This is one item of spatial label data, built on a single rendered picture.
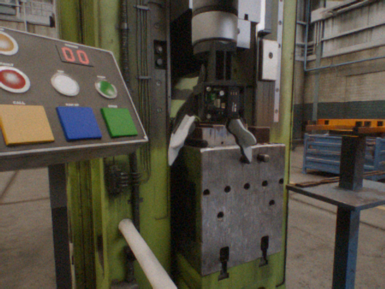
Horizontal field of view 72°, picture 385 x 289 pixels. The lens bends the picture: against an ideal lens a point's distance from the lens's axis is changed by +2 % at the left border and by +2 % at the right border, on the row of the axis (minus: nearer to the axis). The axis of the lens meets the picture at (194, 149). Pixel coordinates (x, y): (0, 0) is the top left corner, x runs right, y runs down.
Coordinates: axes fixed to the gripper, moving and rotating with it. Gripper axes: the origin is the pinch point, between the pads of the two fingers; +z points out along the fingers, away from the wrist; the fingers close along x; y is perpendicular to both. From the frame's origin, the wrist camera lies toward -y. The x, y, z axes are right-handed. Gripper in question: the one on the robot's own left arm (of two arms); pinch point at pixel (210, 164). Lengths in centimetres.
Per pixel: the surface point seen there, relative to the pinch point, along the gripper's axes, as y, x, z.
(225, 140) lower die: -45.8, 19.9, 0.1
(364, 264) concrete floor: -95, 141, 93
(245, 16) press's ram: -49, 28, -45
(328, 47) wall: -742, 632, -234
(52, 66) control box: -18.6, -30.0, -19.3
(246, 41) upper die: -48, 28, -36
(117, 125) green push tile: -18.6, -17.0, -6.6
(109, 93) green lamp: -23.5, -18.8, -14.4
